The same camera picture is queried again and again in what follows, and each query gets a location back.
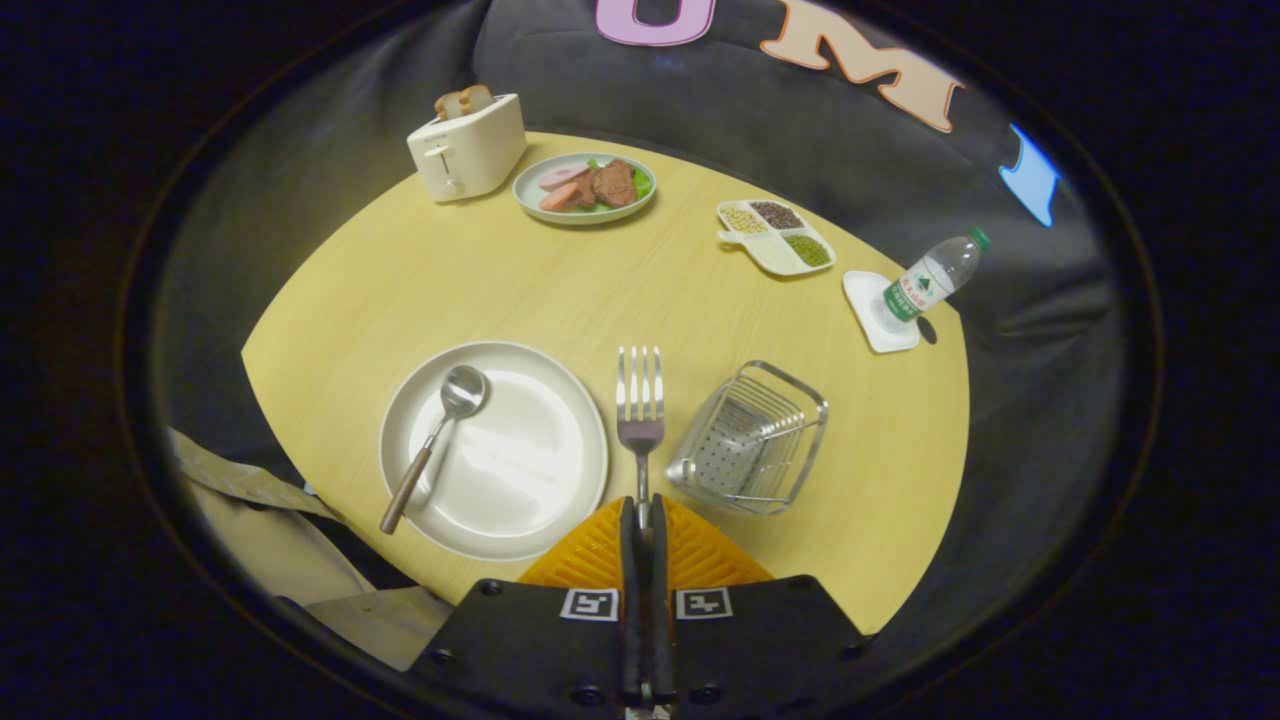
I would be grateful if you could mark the white square coaster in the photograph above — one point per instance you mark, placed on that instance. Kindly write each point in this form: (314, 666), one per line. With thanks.
(865, 300)

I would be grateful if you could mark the brown meat piece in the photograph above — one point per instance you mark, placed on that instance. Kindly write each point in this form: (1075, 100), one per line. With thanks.
(613, 185)

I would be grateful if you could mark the large white plate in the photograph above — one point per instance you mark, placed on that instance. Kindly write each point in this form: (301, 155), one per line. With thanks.
(520, 460)

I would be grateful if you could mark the cream toaster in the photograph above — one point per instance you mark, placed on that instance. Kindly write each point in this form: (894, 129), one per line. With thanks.
(470, 150)

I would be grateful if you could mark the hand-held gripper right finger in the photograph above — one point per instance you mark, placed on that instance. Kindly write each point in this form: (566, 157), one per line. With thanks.
(760, 640)

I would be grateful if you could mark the light green plate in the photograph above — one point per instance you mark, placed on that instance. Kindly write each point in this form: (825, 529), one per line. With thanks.
(530, 195)

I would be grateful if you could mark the white divided dish with beans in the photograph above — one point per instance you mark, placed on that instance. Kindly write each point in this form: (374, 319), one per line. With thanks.
(775, 250)

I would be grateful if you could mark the person's beige clothing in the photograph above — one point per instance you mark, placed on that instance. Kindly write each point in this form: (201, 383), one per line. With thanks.
(260, 540)

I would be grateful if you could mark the green lettuce leaf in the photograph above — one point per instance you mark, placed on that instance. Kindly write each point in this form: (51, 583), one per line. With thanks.
(642, 183)

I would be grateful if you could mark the pink sausage slice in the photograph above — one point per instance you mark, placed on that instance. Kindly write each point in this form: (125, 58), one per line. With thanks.
(562, 177)
(558, 198)

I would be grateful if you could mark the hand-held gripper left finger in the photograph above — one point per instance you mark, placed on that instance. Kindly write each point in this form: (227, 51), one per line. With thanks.
(530, 640)

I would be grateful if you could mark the clear plastic water bottle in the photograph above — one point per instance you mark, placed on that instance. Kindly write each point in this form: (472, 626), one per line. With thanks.
(925, 280)

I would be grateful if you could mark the toast slice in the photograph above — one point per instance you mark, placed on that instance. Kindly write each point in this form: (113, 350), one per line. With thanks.
(450, 105)
(478, 98)

